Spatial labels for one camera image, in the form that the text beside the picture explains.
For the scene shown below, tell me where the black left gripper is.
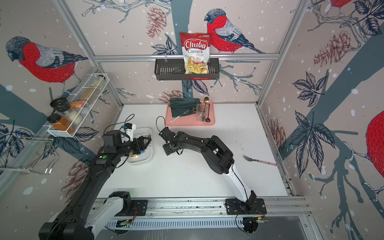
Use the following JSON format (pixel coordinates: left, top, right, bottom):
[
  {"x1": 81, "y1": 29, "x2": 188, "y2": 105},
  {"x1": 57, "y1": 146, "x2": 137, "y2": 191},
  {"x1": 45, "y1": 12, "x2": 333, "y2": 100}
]
[{"x1": 116, "y1": 136, "x2": 152, "y2": 158}]

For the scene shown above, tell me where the white storage box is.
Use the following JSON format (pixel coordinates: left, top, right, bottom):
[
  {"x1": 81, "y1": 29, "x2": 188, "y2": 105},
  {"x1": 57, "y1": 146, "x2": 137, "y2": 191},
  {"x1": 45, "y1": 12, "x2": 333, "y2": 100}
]
[{"x1": 127, "y1": 127, "x2": 153, "y2": 165}]

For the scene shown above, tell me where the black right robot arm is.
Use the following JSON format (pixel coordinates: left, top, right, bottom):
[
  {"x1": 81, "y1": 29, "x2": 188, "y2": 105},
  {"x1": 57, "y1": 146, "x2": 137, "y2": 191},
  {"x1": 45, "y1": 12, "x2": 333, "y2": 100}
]
[{"x1": 159, "y1": 127, "x2": 257, "y2": 211}]

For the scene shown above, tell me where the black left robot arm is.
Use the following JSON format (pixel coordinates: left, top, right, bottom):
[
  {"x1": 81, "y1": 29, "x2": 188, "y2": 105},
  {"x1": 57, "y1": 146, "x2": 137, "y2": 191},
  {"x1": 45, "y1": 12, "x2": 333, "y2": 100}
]
[{"x1": 39, "y1": 130, "x2": 152, "y2": 240}]

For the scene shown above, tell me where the pink silicone mat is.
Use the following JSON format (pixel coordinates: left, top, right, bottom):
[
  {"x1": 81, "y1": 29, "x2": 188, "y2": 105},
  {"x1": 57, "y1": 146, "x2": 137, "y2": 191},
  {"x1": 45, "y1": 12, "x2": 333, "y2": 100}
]
[{"x1": 165, "y1": 101, "x2": 215, "y2": 127}]

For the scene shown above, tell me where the dark green cloth napkin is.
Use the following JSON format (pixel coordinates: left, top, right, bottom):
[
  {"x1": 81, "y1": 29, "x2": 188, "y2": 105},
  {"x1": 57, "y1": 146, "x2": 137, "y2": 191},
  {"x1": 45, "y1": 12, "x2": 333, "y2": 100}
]
[{"x1": 169, "y1": 98, "x2": 201, "y2": 118}]

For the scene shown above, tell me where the clear ribbed glass cup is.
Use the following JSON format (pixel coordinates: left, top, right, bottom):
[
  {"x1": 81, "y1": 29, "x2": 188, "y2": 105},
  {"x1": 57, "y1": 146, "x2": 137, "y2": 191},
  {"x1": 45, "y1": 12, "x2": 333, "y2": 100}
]
[{"x1": 196, "y1": 104, "x2": 205, "y2": 122}]

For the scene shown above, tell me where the gold long spoon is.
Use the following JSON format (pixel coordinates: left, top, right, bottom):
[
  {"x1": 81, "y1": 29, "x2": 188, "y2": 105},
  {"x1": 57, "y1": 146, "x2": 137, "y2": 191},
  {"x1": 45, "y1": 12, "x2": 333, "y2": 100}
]
[{"x1": 204, "y1": 97, "x2": 211, "y2": 123}]

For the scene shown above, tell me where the orange spice jar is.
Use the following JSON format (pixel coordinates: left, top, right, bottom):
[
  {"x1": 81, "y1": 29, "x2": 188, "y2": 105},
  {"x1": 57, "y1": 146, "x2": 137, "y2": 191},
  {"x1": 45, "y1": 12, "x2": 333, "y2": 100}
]
[{"x1": 47, "y1": 114, "x2": 76, "y2": 134}]

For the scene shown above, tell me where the black lid spice jar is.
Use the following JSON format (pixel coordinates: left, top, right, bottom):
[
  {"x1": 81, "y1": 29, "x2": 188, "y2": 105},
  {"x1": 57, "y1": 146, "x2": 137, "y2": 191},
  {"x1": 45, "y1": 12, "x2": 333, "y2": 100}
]
[{"x1": 50, "y1": 98, "x2": 83, "y2": 126}]

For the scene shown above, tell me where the Chuba cassava chips bag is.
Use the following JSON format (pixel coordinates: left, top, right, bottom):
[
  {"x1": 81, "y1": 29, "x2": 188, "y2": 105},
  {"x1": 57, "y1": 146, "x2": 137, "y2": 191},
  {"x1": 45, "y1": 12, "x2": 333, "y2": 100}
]
[{"x1": 180, "y1": 33, "x2": 211, "y2": 74}]

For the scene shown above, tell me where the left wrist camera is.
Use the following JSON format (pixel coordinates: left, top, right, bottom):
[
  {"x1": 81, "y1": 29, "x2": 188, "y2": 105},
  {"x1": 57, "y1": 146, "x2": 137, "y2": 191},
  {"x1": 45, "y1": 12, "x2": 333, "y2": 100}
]
[{"x1": 123, "y1": 123, "x2": 136, "y2": 141}]

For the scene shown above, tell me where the white handled fork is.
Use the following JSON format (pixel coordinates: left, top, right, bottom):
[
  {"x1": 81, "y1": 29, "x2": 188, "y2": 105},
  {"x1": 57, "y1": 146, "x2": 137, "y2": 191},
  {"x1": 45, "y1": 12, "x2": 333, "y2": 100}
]
[{"x1": 170, "y1": 110, "x2": 190, "y2": 123}]

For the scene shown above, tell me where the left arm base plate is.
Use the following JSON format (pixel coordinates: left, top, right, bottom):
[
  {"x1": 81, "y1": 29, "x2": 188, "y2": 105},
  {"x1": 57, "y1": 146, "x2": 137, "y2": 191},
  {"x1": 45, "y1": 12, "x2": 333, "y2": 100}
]
[{"x1": 117, "y1": 200, "x2": 148, "y2": 217}]

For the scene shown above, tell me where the black wall basket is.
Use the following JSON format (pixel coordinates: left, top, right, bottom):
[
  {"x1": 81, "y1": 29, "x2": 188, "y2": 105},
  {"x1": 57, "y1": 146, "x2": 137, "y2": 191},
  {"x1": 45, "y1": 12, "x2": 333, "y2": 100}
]
[{"x1": 155, "y1": 58, "x2": 220, "y2": 81}]

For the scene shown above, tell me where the pink handled fork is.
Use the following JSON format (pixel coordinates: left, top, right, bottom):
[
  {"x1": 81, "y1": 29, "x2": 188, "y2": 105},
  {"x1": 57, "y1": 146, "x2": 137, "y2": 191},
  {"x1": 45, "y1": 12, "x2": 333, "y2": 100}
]
[{"x1": 243, "y1": 155, "x2": 278, "y2": 167}]

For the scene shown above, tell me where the white wire spice rack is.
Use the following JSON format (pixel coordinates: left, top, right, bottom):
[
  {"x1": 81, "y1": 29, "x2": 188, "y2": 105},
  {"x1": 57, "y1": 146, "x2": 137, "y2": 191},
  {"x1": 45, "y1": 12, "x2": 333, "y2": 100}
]
[{"x1": 48, "y1": 73, "x2": 110, "y2": 138}]

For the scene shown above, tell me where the metal wire hook rack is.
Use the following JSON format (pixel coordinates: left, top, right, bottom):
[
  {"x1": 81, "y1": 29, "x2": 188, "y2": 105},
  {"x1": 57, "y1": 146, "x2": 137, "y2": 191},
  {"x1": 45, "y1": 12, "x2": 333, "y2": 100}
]
[{"x1": 1, "y1": 137, "x2": 61, "y2": 175}]

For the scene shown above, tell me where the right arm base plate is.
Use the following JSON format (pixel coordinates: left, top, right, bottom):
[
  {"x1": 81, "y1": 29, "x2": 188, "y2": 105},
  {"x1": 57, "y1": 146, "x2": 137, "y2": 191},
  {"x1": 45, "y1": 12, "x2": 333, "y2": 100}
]
[{"x1": 225, "y1": 199, "x2": 267, "y2": 216}]

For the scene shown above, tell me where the aluminium front rail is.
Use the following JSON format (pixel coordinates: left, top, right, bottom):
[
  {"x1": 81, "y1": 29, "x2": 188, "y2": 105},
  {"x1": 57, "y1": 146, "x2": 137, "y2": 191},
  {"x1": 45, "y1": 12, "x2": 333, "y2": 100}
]
[{"x1": 59, "y1": 196, "x2": 313, "y2": 219}]

